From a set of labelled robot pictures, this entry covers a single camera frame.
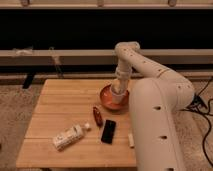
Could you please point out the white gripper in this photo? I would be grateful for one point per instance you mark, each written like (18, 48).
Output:
(123, 76)

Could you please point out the black smartphone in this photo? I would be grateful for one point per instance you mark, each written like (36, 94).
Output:
(108, 132)

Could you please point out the red-brown small object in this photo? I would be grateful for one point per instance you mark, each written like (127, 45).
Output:
(97, 117)

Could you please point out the white plastic bottle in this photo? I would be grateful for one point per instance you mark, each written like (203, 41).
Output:
(70, 136)

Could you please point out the beige square sponge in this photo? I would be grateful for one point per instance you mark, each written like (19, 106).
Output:
(131, 140)

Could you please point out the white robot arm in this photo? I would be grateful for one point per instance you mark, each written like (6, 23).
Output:
(153, 101)

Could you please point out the wooden table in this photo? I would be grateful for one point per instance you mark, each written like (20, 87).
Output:
(63, 103)

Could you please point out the orange ceramic bowl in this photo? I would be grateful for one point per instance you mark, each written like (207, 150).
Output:
(106, 99)

